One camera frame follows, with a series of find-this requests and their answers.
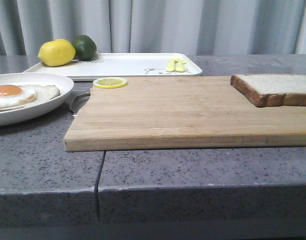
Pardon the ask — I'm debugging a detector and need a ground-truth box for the white round plate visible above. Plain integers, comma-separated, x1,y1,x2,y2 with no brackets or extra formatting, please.
0,72,74,127

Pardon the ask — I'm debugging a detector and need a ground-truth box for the white bread slice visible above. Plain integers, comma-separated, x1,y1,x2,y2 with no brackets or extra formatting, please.
230,74,306,108

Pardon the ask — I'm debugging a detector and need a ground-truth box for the white bear tray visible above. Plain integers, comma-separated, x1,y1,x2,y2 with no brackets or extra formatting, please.
25,53,202,81

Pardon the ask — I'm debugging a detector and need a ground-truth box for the wooden cutting board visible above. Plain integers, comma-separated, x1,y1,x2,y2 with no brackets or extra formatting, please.
64,76,306,152

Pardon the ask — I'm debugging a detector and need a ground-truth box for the light green plastic fork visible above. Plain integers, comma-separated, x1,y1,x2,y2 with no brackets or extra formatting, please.
165,56,178,73

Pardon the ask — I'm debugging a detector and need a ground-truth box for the light green plastic knife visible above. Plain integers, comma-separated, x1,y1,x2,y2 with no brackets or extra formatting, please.
175,58,186,73

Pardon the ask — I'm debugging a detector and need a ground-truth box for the yellow lemon slice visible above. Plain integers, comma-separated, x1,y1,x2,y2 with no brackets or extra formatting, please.
93,77,128,89

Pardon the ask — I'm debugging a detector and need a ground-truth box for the green lime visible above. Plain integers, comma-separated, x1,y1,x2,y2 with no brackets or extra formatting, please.
72,35,97,61

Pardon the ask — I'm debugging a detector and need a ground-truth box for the fried egg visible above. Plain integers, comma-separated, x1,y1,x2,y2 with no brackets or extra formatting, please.
0,84,36,109

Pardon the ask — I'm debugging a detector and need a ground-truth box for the grey curtain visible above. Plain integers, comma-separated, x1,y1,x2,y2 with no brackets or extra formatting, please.
0,0,306,56

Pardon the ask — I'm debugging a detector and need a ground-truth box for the metal cutting board handle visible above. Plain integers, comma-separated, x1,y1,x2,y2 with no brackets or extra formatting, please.
69,88,91,118

